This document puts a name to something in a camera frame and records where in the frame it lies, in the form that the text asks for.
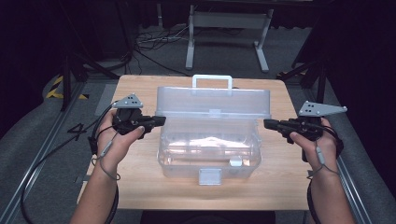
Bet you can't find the small white bottle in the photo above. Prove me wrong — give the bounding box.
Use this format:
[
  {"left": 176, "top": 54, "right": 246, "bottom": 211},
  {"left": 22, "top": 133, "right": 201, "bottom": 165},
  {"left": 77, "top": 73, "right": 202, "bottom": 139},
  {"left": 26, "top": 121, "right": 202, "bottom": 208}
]
[{"left": 229, "top": 156, "right": 244, "bottom": 168}]

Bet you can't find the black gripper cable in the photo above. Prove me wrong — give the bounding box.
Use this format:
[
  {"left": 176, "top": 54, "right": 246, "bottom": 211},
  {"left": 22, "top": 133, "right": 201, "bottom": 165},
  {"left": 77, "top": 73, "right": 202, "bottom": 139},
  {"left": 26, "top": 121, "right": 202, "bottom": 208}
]
[
  {"left": 20, "top": 101, "right": 120, "bottom": 224},
  {"left": 305, "top": 122, "right": 346, "bottom": 224}
]

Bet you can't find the grey left wrist lanyard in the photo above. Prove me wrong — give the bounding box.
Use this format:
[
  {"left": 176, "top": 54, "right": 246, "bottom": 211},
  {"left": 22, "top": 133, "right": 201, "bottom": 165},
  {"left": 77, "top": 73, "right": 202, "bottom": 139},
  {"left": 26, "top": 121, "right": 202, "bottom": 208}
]
[{"left": 92, "top": 132, "right": 121, "bottom": 181}]

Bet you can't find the person's left hand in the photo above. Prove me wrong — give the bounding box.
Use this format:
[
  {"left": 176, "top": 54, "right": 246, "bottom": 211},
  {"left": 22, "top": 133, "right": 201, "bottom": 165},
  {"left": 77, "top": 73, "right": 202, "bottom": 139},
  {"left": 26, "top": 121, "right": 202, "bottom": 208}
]
[{"left": 96, "top": 110, "right": 146, "bottom": 171}]

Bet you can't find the grey metal desk frame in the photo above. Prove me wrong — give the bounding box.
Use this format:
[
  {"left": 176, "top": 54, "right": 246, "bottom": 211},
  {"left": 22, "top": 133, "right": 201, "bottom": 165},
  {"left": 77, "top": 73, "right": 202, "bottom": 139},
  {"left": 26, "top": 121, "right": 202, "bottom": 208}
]
[{"left": 185, "top": 4, "right": 275, "bottom": 74}]

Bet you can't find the clear plastic storage box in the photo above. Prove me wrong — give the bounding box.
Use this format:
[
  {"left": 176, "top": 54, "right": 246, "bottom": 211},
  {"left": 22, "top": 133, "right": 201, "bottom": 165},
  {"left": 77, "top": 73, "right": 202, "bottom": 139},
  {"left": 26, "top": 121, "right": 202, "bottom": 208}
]
[{"left": 154, "top": 74, "right": 272, "bottom": 187}]

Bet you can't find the black metal stand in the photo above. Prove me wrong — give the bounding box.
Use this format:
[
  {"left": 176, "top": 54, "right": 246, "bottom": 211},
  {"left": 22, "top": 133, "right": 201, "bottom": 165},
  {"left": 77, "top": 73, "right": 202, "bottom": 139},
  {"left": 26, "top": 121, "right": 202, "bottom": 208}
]
[
  {"left": 276, "top": 55, "right": 328, "bottom": 108},
  {"left": 59, "top": 52, "right": 120, "bottom": 112}
]

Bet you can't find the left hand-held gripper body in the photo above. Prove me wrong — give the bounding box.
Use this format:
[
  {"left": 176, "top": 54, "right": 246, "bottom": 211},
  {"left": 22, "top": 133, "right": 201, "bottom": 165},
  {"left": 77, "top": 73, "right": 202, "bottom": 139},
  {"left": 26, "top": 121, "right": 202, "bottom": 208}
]
[{"left": 111, "top": 92, "right": 148, "bottom": 136}]

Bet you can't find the aluminium floor rail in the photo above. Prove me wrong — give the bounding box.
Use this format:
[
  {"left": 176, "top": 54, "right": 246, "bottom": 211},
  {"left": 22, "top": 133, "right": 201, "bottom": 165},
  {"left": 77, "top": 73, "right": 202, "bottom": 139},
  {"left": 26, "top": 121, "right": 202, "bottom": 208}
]
[{"left": 0, "top": 82, "right": 88, "bottom": 224}]

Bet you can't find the tangle of floor cables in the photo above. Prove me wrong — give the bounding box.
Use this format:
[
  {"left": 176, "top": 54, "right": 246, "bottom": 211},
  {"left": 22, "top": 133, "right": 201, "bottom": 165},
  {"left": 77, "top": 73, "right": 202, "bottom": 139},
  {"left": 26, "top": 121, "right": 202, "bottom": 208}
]
[{"left": 134, "top": 26, "right": 191, "bottom": 77}]

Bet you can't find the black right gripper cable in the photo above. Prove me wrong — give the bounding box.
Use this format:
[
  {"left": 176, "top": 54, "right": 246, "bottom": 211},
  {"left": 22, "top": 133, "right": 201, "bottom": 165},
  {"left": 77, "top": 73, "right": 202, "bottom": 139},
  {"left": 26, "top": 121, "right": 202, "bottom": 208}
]
[{"left": 305, "top": 122, "right": 346, "bottom": 224}]

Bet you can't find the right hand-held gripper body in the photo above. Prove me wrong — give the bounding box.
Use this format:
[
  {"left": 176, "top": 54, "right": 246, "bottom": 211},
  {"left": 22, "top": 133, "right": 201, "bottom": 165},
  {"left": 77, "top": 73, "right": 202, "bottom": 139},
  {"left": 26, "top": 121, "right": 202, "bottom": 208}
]
[{"left": 290, "top": 100, "right": 348, "bottom": 142}]

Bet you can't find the grey wrist lanyard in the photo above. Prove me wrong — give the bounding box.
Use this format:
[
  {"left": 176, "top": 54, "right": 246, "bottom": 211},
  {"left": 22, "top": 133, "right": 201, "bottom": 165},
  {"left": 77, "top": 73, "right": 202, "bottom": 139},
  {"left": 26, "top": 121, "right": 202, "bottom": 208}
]
[
  {"left": 92, "top": 132, "right": 121, "bottom": 181},
  {"left": 306, "top": 139, "right": 341, "bottom": 180}
]

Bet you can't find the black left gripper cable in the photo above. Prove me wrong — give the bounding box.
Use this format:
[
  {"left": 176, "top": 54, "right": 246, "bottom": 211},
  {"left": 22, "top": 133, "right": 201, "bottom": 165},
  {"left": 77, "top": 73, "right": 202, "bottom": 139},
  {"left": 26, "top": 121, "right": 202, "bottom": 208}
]
[{"left": 20, "top": 101, "right": 120, "bottom": 224}]

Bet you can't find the person's right hand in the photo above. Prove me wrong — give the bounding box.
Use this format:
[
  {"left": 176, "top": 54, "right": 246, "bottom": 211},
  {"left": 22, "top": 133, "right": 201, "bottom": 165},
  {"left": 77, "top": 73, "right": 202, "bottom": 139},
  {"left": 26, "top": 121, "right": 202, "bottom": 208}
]
[{"left": 289, "top": 117, "right": 340, "bottom": 176}]

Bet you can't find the grey right wrist lanyard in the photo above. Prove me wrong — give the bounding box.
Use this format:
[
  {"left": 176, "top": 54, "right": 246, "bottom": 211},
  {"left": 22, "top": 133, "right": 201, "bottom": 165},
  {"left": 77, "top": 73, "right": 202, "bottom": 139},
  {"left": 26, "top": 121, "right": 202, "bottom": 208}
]
[{"left": 306, "top": 139, "right": 341, "bottom": 180}]

